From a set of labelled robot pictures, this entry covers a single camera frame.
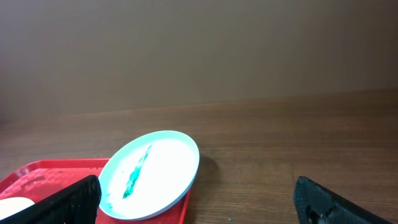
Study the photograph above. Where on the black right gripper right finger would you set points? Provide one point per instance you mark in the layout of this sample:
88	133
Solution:
316	204

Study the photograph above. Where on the red plastic tray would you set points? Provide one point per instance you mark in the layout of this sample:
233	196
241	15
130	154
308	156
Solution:
41	179

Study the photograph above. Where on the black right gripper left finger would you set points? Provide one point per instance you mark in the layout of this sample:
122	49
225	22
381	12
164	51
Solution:
76	204

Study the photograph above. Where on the white plate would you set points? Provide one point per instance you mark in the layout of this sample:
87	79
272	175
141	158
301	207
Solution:
13	205
149	175

